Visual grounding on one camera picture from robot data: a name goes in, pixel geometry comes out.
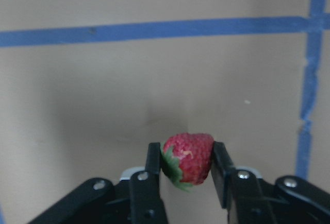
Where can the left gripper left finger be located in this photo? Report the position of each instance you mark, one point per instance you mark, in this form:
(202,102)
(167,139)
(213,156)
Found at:
(153,168)

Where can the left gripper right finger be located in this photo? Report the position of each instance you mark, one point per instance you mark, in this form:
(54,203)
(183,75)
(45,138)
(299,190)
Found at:
(221,169)

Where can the red strawberry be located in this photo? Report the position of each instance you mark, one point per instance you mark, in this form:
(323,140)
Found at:
(187,159)

